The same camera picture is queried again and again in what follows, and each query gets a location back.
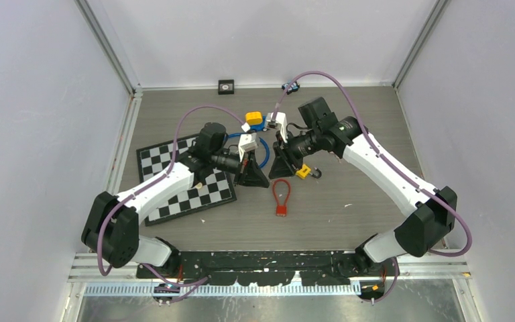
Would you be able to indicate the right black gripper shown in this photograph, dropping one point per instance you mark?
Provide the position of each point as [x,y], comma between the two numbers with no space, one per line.
[281,168]

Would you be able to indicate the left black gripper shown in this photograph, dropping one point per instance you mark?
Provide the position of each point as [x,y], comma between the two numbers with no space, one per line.
[254,176]

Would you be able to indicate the yellow black padlock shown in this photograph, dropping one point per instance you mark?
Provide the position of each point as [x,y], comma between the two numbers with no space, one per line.
[305,171]

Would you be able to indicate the red cable seal tag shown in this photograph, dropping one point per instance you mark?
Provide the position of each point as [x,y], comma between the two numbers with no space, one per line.
[281,206]

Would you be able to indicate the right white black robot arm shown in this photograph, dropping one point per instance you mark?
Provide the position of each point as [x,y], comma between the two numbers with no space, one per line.
[427,221]

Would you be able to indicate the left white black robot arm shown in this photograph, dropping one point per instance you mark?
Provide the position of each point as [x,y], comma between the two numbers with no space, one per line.
[112,227]

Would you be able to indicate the black white chessboard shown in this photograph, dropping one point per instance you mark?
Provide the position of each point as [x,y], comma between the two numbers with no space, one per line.
[216,190]

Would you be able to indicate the blue yellow toy car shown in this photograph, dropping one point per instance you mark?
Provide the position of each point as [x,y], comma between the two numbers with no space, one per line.
[254,121]

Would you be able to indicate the black blue owl toy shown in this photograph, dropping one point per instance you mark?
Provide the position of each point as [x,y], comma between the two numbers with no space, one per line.
[290,88]

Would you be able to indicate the small black square box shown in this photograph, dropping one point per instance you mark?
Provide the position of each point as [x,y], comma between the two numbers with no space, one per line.
[226,87]

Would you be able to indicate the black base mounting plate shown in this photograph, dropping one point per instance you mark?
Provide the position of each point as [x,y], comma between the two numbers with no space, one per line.
[273,268]

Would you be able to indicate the blue ring hoop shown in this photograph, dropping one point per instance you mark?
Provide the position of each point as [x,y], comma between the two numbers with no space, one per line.
[263,148]

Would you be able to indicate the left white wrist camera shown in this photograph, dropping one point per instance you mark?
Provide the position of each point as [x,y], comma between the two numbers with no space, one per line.
[247,143]

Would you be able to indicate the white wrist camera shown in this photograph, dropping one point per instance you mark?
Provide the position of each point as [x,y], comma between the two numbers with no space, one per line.
[279,122]
[247,143]

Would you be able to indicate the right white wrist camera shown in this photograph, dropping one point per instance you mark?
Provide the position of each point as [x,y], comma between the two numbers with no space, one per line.
[279,122]

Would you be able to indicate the perforated metal rail strip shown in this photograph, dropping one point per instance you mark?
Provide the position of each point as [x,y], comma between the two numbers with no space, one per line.
[154,289]

